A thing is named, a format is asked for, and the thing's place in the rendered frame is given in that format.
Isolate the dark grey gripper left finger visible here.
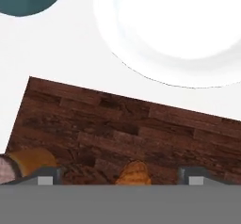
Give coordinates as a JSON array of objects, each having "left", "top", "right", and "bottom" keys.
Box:
[{"left": 3, "top": 166, "right": 63, "bottom": 186}]

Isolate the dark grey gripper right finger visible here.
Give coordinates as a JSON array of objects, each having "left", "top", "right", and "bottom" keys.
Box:
[{"left": 177, "top": 166, "right": 237, "bottom": 186}]

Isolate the golden brown croissant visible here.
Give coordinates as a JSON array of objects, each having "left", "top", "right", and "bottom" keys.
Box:
[{"left": 114, "top": 160, "right": 153, "bottom": 186}]

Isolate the dark wooden cutting board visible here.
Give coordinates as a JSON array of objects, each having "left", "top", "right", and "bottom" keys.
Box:
[{"left": 5, "top": 75, "right": 241, "bottom": 186}]

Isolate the orange glazed pastry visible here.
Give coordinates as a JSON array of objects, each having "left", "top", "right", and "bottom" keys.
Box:
[{"left": 8, "top": 148, "right": 58, "bottom": 178}]

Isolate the pink frosted pastry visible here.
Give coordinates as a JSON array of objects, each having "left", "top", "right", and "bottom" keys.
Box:
[{"left": 0, "top": 153, "right": 22, "bottom": 185}]

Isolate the white round plate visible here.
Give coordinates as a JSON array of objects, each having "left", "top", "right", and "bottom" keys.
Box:
[{"left": 92, "top": 0, "right": 241, "bottom": 89}]

